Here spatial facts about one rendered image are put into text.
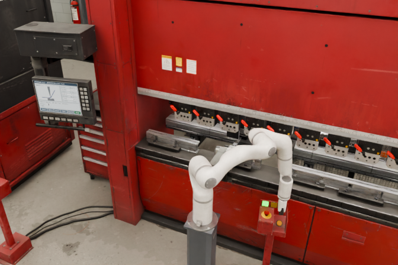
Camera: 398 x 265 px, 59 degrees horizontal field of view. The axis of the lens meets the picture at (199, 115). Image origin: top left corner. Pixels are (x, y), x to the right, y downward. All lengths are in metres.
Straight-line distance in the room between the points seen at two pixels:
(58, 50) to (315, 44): 1.75
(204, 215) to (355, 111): 1.19
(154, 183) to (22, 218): 1.44
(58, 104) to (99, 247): 1.41
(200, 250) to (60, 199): 2.18
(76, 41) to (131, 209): 1.70
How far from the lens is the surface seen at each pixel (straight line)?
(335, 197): 2.82
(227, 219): 3.20
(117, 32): 2.71
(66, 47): 2.68
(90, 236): 3.68
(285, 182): 2.38
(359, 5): 2.32
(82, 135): 3.95
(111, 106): 3.00
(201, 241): 2.29
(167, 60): 2.78
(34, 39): 2.79
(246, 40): 2.49
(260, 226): 2.67
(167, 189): 3.29
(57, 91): 2.84
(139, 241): 3.55
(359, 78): 2.45
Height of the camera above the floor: 2.60
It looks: 28 degrees down
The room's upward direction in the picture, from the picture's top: 1 degrees clockwise
